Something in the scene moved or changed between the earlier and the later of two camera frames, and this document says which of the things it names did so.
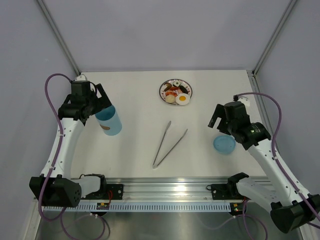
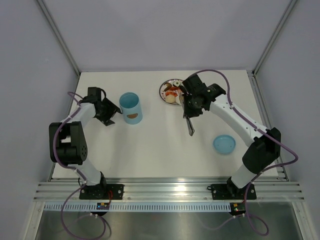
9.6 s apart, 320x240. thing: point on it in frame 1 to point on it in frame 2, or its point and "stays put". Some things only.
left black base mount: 107,192 stays put
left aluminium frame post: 58,35 stays put
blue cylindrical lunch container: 110,121 to 130,104
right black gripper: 219,112 to 187,113
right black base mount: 225,192 stays put
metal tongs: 155,165 to 190,127
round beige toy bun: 170,98 stays put
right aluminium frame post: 284,17 stays put
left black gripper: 102,102 to 112,109
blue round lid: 224,144 stays put
